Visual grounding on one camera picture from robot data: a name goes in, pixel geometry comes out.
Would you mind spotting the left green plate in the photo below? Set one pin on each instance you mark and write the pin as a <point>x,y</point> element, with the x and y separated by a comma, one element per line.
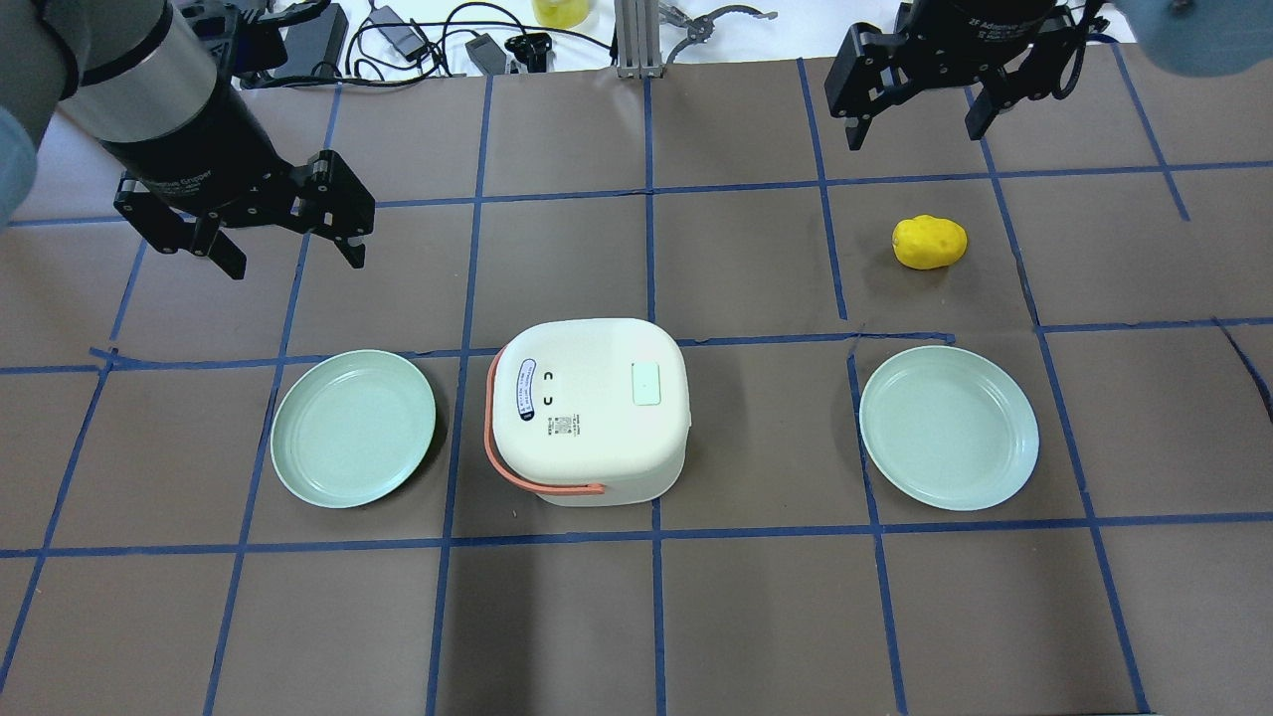
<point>353,429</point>

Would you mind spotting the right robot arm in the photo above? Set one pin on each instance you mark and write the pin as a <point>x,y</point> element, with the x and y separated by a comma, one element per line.
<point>1026,50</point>

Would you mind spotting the right green plate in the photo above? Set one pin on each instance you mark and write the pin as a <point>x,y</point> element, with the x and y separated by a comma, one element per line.
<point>949,428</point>

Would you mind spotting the black flat box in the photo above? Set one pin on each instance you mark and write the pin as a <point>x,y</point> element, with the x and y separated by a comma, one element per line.
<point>312,47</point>

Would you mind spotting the green plate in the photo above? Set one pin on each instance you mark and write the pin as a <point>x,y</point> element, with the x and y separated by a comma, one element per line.
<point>353,429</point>
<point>949,428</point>

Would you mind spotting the white rice cooker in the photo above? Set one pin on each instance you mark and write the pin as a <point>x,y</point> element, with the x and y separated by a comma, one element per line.
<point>588,413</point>

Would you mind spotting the yellow toy potato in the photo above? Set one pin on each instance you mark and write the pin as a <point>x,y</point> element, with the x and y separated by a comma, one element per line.
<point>929,242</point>

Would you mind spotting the grey metal claw tool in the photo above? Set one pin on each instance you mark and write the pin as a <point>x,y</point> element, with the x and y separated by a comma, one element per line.
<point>697,29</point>

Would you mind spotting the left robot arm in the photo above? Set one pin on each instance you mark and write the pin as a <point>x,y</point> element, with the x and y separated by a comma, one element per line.
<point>46,48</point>

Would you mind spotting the aluminium frame post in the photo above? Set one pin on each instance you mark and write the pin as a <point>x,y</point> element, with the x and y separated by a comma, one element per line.
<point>637,40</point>

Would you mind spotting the yellow cup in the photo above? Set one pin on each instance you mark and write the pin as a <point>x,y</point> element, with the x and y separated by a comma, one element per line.
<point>561,14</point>

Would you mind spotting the black power adapter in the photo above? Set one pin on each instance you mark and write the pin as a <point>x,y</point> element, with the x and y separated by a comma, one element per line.
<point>402,36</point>

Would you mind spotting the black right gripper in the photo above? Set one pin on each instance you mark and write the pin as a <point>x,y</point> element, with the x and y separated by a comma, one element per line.
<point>998,30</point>

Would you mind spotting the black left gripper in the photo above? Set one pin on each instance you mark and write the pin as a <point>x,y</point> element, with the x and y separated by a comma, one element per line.
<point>196,131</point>

